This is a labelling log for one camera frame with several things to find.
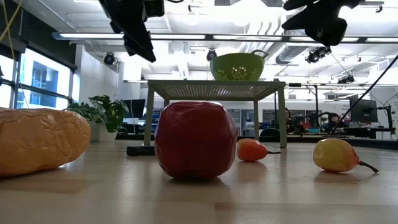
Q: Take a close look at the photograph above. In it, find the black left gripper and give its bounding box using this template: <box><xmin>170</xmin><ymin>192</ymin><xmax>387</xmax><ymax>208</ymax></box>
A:
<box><xmin>98</xmin><ymin>0</ymin><xmax>157</xmax><ymax>63</ymax></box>

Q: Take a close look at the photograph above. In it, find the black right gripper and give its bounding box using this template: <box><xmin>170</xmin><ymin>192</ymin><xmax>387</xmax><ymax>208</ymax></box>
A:
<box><xmin>281</xmin><ymin>0</ymin><xmax>361</xmax><ymax>32</ymax></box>

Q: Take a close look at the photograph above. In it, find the green colander bowl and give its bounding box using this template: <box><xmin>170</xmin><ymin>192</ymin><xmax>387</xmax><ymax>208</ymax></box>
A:
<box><xmin>210</xmin><ymin>49</ymin><xmax>269</xmax><ymax>82</ymax></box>

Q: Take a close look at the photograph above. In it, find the red apple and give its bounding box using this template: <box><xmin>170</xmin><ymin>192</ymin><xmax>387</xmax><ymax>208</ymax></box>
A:
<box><xmin>154</xmin><ymin>101</ymin><xmax>239</xmax><ymax>180</ymax></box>

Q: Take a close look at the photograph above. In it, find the orange bread loaf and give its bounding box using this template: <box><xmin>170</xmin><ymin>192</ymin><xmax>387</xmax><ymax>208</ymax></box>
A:
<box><xmin>0</xmin><ymin>107</ymin><xmax>92</xmax><ymax>178</ymax></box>

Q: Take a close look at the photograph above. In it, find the small orange-red fruit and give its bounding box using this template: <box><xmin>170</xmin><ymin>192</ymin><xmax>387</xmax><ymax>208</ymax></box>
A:
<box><xmin>236</xmin><ymin>138</ymin><xmax>281</xmax><ymax>162</ymax></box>

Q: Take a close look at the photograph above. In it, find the yellow pear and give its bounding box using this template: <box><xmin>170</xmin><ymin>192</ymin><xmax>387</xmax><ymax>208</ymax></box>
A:
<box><xmin>312</xmin><ymin>138</ymin><xmax>379</xmax><ymax>174</ymax></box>

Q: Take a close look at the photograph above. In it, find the long ceiling light bar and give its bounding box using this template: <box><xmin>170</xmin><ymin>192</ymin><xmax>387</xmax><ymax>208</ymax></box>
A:
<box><xmin>52</xmin><ymin>30</ymin><xmax>398</xmax><ymax>44</ymax></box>

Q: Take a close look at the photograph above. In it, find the small black monitor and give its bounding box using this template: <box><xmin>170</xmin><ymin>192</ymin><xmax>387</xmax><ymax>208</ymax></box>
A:
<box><xmin>121</xmin><ymin>98</ymin><xmax>146</xmax><ymax>119</ymax></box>

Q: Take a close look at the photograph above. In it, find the green leafy plant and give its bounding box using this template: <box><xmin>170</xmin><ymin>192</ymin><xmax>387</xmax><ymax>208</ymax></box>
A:
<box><xmin>67</xmin><ymin>95</ymin><xmax>130</xmax><ymax>134</ymax></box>

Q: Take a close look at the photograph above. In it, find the pale green perforated shelf stand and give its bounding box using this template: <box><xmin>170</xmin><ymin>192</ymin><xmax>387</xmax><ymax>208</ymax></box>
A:
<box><xmin>143</xmin><ymin>80</ymin><xmax>287</xmax><ymax>149</ymax></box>

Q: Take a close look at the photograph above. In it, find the white plant pot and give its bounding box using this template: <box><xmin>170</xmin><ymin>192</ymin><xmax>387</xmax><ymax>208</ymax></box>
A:
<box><xmin>89</xmin><ymin>121</ymin><xmax>118</xmax><ymax>143</ymax></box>

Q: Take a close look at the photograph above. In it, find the black bar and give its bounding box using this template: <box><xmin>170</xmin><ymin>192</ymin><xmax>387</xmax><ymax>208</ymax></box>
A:
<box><xmin>126</xmin><ymin>146</ymin><xmax>156</xmax><ymax>157</ymax></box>

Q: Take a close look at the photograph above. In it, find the thin black slanted pole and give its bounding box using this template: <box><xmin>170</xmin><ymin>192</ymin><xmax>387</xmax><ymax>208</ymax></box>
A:
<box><xmin>330</xmin><ymin>55</ymin><xmax>398</xmax><ymax>137</ymax></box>

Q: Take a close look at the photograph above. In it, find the person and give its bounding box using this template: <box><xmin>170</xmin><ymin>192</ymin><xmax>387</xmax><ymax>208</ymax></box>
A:
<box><xmin>284</xmin><ymin>108</ymin><xmax>296</xmax><ymax>134</ymax></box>
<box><xmin>328</xmin><ymin>113</ymin><xmax>341</xmax><ymax>130</ymax></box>

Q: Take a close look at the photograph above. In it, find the large black monitor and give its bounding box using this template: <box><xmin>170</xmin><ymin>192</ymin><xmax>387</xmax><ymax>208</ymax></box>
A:
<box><xmin>348</xmin><ymin>94</ymin><xmax>379</xmax><ymax>124</ymax></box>

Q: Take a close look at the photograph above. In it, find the black office chair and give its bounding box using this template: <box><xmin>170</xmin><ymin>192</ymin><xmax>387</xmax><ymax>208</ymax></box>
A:
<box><xmin>259</xmin><ymin>127</ymin><xmax>280</xmax><ymax>139</ymax></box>

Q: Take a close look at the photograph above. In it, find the black background desk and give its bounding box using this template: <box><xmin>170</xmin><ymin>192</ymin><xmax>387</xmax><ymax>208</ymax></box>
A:
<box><xmin>341</xmin><ymin>126</ymin><xmax>396</xmax><ymax>139</ymax></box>

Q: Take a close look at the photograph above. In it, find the black window frame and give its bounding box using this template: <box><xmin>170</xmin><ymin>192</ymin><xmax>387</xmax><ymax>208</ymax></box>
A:
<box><xmin>0</xmin><ymin>46</ymin><xmax>77</xmax><ymax>110</ymax></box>

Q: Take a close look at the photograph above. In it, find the yellow cable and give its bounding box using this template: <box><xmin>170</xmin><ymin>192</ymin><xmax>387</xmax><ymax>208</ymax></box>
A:
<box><xmin>0</xmin><ymin>0</ymin><xmax>23</xmax><ymax>43</ymax></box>

